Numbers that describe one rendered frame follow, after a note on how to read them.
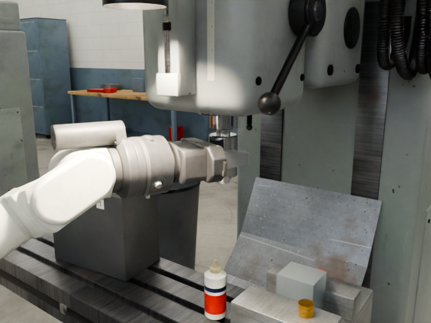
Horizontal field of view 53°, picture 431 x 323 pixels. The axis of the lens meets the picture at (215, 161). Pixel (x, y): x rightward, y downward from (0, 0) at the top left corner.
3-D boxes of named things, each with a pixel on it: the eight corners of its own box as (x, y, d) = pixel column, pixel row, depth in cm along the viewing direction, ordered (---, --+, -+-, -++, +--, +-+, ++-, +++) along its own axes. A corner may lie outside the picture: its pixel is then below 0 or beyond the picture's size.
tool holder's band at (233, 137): (202, 140, 70) (202, 134, 70) (222, 136, 74) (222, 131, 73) (224, 144, 67) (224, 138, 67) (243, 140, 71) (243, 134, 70)
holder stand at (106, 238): (126, 282, 91) (120, 191, 86) (54, 259, 102) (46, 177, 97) (160, 259, 101) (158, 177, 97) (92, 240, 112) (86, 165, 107)
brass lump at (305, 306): (309, 320, 59) (310, 309, 59) (294, 315, 61) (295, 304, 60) (315, 313, 61) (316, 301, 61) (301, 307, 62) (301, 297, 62)
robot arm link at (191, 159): (228, 136, 63) (152, 143, 57) (227, 198, 65) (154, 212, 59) (188, 124, 74) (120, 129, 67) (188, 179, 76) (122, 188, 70)
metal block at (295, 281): (311, 322, 64) (313, 285, 62) (274, 309, 67) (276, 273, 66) (324, 306, 68) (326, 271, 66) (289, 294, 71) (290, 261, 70)
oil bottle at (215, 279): (217, 323, 77) (217, 267, 75) (199, 315, 79) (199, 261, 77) (230, 313, 80) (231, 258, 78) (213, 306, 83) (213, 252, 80)
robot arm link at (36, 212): (126, 184, 57) (35, 249, 51) (106, 177, 64) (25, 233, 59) (99, 142, 55) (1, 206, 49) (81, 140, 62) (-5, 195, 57)
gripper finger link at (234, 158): (245, 166, 71) (213, 171, 68) (246, 147, 70) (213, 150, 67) (251, 168, 70) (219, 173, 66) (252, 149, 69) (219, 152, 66)
